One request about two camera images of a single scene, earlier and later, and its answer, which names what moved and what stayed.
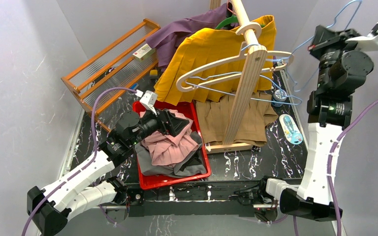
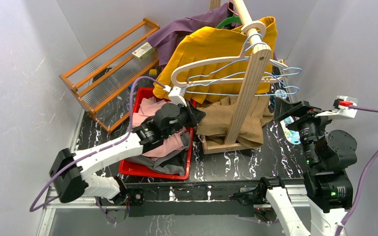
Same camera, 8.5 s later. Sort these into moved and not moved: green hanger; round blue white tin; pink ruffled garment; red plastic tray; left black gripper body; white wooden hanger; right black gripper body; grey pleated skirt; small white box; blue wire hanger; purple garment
Moved: right black gripper body; pink ruffled garment; blue wire hanger; white wooden hanger; red plastic tray; grey pleated skirt; left black gripper body
Not moved: purple garment; green hanger; round blue white tin; small white box
